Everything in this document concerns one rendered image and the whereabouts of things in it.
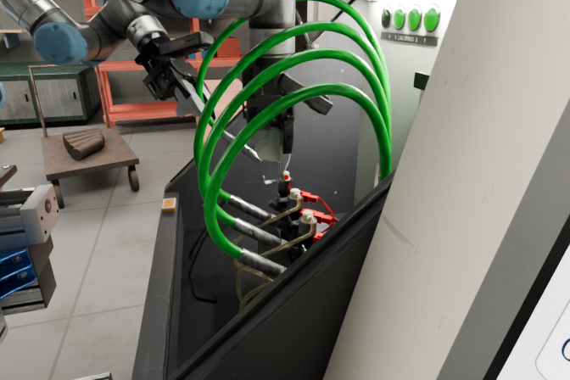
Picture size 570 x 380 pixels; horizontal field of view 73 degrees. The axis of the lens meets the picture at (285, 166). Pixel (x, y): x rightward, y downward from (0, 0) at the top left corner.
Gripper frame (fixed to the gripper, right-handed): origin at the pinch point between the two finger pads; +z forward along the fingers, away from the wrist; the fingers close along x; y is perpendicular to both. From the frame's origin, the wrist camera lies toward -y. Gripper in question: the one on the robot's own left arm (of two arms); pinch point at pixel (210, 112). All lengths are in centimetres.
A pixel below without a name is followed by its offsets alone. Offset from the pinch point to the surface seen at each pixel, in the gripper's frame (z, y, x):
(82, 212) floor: -69, 206, -133
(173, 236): 15.8, 22.0, 3.7
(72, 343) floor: 15, 148, -45
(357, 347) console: 41, -15, 32
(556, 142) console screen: 33, -38, 42
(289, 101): 17.0, -23.0, 27.6
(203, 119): 8.0, -8.2, 18.9
